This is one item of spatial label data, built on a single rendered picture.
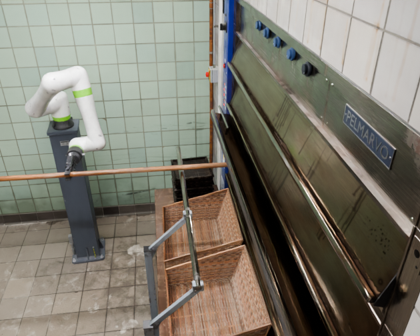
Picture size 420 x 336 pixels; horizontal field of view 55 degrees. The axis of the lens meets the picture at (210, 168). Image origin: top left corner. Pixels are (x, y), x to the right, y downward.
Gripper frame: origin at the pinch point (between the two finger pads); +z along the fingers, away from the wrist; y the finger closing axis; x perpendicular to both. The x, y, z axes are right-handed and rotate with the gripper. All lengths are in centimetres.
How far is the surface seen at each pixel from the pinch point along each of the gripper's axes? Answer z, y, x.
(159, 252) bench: 5, 62, -48
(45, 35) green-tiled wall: -118, -51, 28
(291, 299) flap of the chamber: 121, -22, -94
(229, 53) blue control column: -37, -56, -99
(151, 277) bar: 43, 43, -44
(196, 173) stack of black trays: -40, 30, -77
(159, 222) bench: -27, 62, -48
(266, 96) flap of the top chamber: 43, -60, -102
